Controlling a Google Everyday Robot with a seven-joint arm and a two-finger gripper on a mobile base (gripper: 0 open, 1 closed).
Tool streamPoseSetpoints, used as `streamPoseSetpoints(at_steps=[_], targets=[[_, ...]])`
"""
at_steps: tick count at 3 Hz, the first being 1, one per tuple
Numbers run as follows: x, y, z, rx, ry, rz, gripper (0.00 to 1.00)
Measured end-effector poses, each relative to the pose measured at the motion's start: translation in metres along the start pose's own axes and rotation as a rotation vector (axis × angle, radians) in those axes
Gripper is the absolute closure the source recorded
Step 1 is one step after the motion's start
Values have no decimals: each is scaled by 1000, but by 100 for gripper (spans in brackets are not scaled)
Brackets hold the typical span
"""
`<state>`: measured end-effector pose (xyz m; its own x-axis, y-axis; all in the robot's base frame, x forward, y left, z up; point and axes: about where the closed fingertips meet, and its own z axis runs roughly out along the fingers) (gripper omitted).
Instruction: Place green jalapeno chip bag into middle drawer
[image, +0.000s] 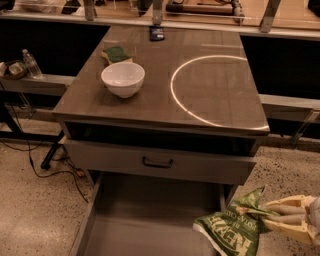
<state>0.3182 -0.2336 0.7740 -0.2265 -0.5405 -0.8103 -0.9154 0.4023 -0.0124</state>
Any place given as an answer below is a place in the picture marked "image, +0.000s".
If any black floor cable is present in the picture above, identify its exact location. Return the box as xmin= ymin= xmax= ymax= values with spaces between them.
xmin=0 ymin=83 xmax=90 ymax=204

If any green jalapeno chip bag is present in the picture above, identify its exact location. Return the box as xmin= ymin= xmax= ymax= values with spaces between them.
xmin=193 ymin=187 xmax=277 ymax=256

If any open grey middle drawer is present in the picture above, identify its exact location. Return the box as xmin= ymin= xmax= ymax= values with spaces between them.
xmin=70 ymin=172 xmax=231 ymax=256

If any green and yellow sponge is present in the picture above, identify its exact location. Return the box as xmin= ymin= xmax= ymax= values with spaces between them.
xmin=101 ymin=46 xmax=132 ymax=64

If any white ceramic bowl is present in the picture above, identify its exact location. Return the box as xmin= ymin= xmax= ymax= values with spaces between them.
xmin=101 ymin=62 xmax=145 ymax=98

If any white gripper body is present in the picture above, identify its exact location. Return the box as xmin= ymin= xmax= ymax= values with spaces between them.
xmin=306 ymin=197 xmax=320 ymax=245

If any black drawer handle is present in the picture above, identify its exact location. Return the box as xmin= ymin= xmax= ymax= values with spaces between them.
xmin=142 ymin=156 xmax=174 ymax=169

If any grey side shelf left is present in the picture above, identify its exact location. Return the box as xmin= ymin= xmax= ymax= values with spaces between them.
xmin=0 ymin=74 xmax=74 ymax=96

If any grey side shelf right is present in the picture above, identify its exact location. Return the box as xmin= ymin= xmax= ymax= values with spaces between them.
xmin=258 ymin=93 xmax=320 ymax=144

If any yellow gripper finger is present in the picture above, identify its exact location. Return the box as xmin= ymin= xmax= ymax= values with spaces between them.
xmin=263 ymin=215 xmax=317 ymax=245
xmin=265 ymin=195 xmax=315 ymax=215

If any dark bowl with items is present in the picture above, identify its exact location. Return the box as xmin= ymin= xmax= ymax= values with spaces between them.
xmin=0 ymin=60 xmax=27 ymax=80

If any grey side shelf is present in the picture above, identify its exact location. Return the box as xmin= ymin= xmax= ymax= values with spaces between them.
xmin=0 ymin=74 xmax=74 ymax=96
xmin=258 ymin=93 xmax=320 ymax=144

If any grey cabinet counter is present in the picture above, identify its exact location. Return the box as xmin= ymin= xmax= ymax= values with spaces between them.
xmin=53 ymin=25 xmax=269 ymax=140

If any clear plastic water bottle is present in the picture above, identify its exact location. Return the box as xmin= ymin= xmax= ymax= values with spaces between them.
xmin=22 ymin=49 xmax=43 ymax=79

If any small dark blue packet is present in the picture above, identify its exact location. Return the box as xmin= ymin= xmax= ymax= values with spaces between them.
xmin=149 ymin=26 xmax=165 ymax=41

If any grey upper drawer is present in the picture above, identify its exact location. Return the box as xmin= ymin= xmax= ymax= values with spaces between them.
xmin=64 ymin=139 xmax=256 ymax=185

